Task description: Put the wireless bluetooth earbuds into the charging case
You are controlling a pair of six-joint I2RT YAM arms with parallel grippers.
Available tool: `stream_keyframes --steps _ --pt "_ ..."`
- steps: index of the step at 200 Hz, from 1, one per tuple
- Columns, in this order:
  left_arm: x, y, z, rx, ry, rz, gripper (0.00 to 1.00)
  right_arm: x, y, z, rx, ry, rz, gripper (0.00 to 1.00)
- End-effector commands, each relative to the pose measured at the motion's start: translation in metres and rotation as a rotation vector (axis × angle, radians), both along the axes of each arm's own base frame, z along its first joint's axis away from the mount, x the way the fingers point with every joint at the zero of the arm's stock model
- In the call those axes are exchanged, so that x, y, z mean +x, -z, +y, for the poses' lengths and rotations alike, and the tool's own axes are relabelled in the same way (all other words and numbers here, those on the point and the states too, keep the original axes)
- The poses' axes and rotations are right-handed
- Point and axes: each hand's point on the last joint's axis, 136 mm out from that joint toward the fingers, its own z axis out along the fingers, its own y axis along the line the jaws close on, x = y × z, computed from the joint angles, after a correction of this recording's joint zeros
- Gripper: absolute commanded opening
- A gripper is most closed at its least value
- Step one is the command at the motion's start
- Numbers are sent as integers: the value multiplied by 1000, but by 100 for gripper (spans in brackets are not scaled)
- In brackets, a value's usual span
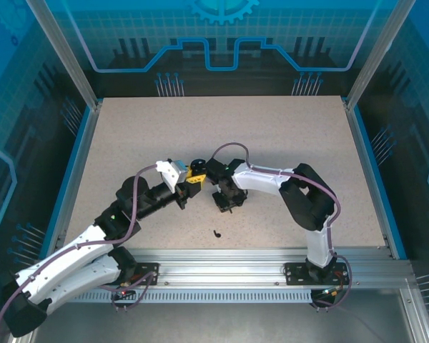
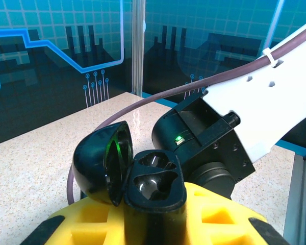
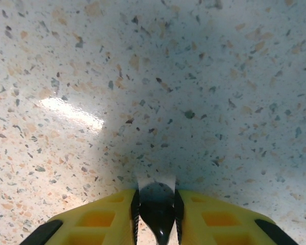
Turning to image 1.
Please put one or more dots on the black earbud charging case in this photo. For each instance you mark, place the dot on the black earbud charging case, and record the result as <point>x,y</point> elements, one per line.
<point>199,164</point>

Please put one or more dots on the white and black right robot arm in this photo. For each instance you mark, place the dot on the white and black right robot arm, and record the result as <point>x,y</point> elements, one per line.
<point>257,178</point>

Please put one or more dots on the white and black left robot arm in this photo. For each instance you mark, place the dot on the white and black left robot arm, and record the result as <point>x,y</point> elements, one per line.
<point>68,257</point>

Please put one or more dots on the left connector with green light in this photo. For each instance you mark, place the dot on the left connector with green light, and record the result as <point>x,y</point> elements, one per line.
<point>123,293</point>

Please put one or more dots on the connector with green light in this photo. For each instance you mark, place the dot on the connector with green light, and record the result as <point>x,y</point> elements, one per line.
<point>123,293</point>
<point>327,293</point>

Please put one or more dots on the right connector with green light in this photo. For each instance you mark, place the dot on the right connector with green light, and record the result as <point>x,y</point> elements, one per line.
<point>327,293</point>

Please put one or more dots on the aluminium and blue left side rail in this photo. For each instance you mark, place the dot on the aluminium and blue left side rail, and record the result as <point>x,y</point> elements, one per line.
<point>83,143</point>

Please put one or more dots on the aluminium and blue rail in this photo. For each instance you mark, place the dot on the aluminium and blue rail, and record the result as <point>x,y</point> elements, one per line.
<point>364,143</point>
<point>83,143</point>

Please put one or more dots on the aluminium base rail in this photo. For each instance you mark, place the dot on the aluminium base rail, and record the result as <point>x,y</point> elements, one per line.
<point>218,266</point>

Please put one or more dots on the aluminium and blue right side rail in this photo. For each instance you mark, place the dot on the aluminium and blue right side rail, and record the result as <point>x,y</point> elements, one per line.
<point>364,143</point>

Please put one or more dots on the aluminium left frame post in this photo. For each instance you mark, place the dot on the aluminium left frame post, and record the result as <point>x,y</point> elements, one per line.
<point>66,53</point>

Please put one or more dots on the aluminium frame post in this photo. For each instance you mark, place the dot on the aluminium frame post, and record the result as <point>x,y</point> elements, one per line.
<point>66,53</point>
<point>380,53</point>

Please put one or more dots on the aluminium right frame post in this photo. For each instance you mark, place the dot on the aluminium right frame post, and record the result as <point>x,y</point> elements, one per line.
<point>380,53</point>

